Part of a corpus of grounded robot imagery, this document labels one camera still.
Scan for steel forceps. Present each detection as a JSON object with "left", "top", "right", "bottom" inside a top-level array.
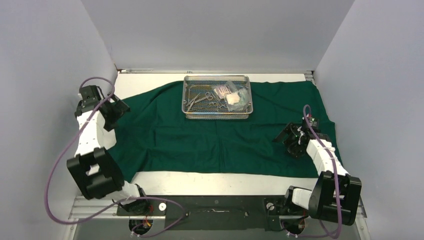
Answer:
[{"left": 186, "top": 94, "right": 200, "bottom": 112}]

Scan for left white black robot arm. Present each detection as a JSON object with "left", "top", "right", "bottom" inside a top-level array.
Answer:
[{"left": 66, "top": 85, "right": 150, "bottom": 215}]

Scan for steel surgical scissors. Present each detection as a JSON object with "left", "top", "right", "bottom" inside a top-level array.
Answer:
[{"left": 194, "top": 92, "right": 213, "bottom": 103}]

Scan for clear gauze packet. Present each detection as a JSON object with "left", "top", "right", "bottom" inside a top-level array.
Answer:
[{"left": 224, "top": 88, "right": 250, "bottom": 112}]

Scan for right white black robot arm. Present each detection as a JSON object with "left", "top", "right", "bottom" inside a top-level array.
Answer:
[{"left": 274, "top": 120, "right": 362, "bottom": 226}]

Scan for metal wire mesh tray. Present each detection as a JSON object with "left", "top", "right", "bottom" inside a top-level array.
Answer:
[{"left": 181, "top": 75, "right": 253, "bottom": 120}]

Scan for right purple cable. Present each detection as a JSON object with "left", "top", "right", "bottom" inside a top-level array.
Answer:
[{"left": 281, "top": 104, "right": 343, "bottom": 240}]

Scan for dark green surgical cloth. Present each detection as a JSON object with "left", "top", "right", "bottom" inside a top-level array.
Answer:
[{"left": 109, "top": 81, "right": 336, "bottom": 181}]

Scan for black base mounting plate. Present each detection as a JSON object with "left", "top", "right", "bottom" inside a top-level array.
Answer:
[{"left": 116, "top": 195, "right": 309, "bottom": 234}]

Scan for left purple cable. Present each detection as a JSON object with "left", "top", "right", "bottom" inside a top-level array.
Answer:
[{"left": 43, "top": 76, "right": 186, "bottom": 239}]

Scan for aluminium right side rail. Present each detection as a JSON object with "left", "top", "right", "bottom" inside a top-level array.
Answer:
[{"left": 304, "top": 70, "right": 316, "bottom": 85}]

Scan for aluminium front frame rail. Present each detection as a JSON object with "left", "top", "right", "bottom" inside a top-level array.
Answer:
[{"left": 68, "top": 194, "right": 367, "bottom": 220}]

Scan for purple cable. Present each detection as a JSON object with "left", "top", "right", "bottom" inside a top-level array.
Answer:
[
  {"left": 281, "top": 104, "right": 343, "bottom": 240},
  {"left": 43, "top": 76, "right": 186, "bottom": 239}
]

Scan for clear packet pink contents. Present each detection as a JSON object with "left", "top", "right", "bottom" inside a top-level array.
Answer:
[{"left": 211, "top": 80, "right": 238, "bottom": 100}]

